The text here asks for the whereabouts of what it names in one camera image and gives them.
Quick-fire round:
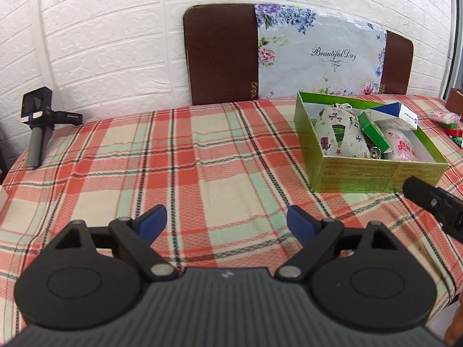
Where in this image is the blue and white carton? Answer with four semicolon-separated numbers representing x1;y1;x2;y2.
363;102;419;131

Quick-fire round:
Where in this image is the green cardboard box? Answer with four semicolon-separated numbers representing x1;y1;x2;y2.
293;91;450;193

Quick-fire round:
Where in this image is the black camera on grey handle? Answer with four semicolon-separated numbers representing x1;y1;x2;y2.
22;86;83;169

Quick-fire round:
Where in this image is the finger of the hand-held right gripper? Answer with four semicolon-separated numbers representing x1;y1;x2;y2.
402;176;463;242

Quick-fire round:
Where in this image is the pink and white tissue packet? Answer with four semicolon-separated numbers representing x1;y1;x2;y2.
377;125;417;162

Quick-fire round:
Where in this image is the pink wrapped packet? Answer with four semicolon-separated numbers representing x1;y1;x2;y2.
427;110;460;125

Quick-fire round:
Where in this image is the small green carton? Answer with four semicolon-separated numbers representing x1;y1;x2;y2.
358;111;392;154

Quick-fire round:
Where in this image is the floral plastic sheet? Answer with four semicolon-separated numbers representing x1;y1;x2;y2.
254;2;388;101

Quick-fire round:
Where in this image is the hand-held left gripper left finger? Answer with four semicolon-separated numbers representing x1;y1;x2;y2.
54;204;179;281

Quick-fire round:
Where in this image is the printed white cloth pouch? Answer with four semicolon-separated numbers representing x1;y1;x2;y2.
314;103;371;160

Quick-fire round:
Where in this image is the brown chair with floral cover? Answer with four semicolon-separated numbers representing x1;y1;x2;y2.
182;3;415;106

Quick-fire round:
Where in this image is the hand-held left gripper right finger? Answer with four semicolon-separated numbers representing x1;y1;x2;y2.
286;205;403;280

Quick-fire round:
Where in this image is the person's bare leg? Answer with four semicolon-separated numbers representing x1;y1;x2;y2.
443;291;463;347

